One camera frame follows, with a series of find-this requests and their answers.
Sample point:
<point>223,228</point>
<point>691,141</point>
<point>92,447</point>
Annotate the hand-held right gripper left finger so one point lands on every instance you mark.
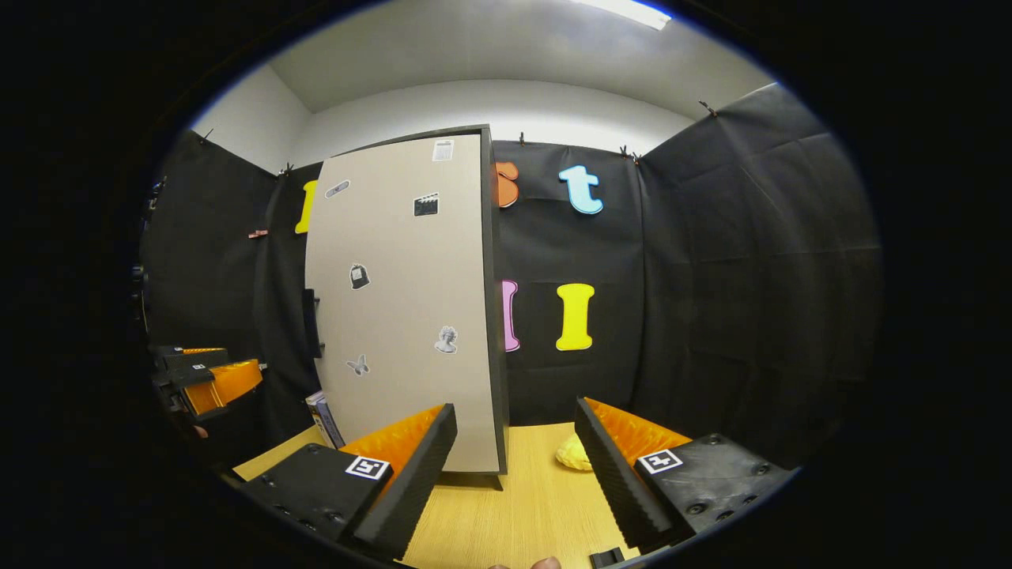
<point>411,490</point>

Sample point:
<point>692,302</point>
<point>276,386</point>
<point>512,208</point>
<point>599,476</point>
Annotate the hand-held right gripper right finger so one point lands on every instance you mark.
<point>617,490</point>

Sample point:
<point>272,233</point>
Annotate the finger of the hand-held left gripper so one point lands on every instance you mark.
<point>198,366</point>
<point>229,383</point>

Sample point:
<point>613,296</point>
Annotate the grey cabinet door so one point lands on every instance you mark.
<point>403,300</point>

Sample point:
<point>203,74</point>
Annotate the yellow plush ball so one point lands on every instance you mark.
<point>573,454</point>

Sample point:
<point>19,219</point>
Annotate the white spine book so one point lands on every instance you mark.
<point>316,415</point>

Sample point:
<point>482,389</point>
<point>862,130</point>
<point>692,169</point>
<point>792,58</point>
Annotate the blue spine book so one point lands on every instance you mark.
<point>330,423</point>

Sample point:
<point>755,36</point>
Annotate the black backdrop cloth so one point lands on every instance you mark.
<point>711,284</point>

